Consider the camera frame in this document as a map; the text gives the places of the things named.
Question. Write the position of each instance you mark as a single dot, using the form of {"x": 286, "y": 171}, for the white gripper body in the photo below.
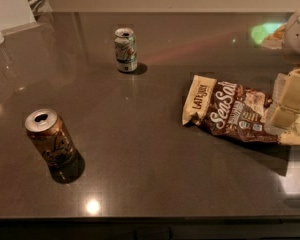
{"x": 298, "y": 35}

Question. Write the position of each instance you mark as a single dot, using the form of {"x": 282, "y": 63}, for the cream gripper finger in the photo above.
{"x": 286, "y": 96}
{"x": 294, "y": 129}

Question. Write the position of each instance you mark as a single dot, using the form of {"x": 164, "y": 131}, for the brown sea salt chip bag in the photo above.
{"x": 234, "y": 111}

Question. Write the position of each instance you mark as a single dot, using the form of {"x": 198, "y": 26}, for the green white 7up can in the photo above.
{"x": 125, "y": 49}

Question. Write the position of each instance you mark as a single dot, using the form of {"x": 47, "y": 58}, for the brown orange soda can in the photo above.
{"x": 48, "y": 133}

